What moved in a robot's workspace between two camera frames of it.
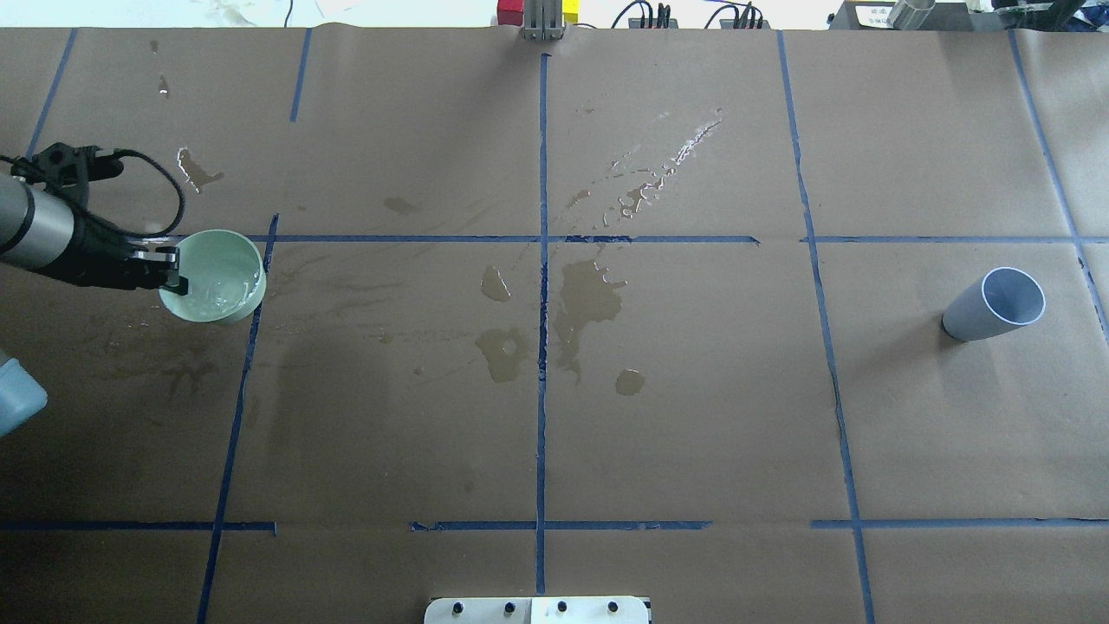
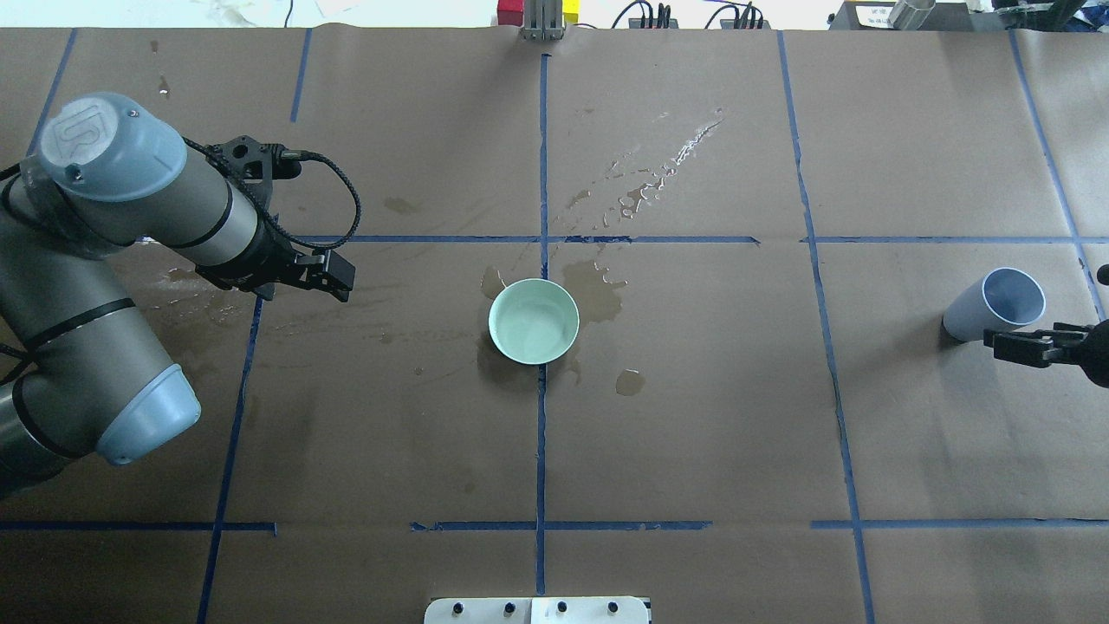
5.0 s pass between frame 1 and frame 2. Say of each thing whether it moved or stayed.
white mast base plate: stayed
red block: stayed
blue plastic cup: stayed
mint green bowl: moved
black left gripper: moved
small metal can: stayed
